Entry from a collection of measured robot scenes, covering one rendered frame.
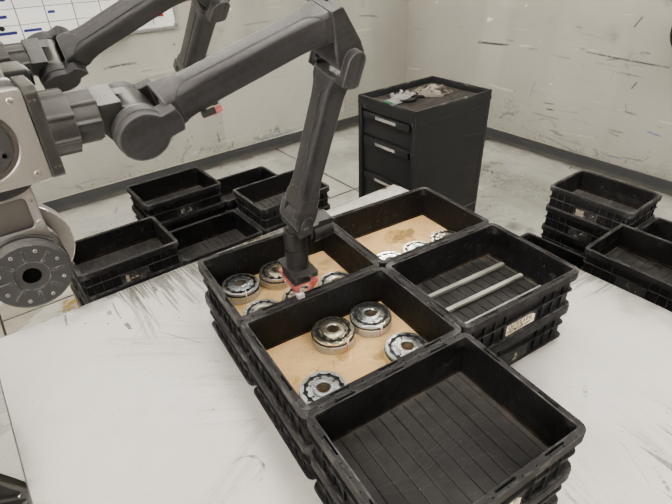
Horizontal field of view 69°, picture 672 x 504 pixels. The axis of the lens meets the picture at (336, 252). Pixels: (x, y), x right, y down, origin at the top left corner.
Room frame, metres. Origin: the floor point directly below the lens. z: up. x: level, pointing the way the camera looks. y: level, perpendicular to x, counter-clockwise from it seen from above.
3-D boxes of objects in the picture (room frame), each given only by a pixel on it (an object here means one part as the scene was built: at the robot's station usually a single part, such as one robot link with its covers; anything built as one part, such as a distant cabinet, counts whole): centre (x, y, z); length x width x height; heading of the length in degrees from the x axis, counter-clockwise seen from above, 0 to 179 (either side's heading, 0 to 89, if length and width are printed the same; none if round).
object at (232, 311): (1.07, 0.13, 0.92); 0.40 x 0.30 x 0.02; 121
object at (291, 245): (1.02, 0.09, 1.04); 0.07 x 0.06 x 0.07; 127
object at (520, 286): (1.02, -0.37, 0.87); 0.40 x 0.30 x 0.11; 121
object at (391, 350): (0.82, -0.15, 0.86); 0.10 x 0.10 x 0.01
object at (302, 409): (0.82, -0.02, 0.92); 0.40 x 0.30 x 0.02; 121
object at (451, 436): (0.56, -0.18, 0.87); 0.40 x 0.30 x 0.11; 121
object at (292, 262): (1.01, 0.10, 0.98); 0.10 x 0.07 x 0.07; 30
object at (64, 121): (0.67, 0.36, 1.45); 0.09 x 0.08 x 0.12; 37
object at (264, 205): (2.24, 0.26, 0.37); 0.40 x 0.30 x 0.45; 127
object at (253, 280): (1.08, 0.26, 0.86); 0.10 x 0.10 x 0.01
